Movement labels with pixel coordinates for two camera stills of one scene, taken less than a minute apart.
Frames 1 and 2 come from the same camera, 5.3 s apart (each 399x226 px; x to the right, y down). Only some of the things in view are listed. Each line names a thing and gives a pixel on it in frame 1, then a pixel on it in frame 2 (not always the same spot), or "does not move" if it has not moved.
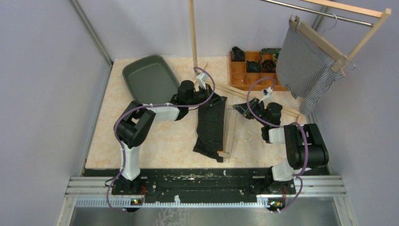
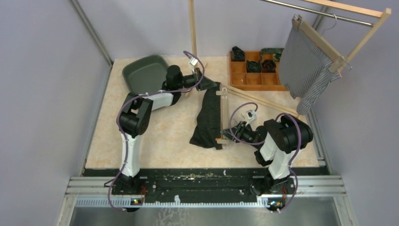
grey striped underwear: [304, 70] does not move
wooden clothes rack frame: [365, 39] does not move
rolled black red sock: [268, 66] does not move
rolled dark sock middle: [253, 67] does not move
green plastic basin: [150, 81] does not move
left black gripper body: [203, 94] to [194, 79]
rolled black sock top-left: [237, 55] does not move
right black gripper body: [256, 107] to [243, 133]
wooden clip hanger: [230, 121] to [224, 125]
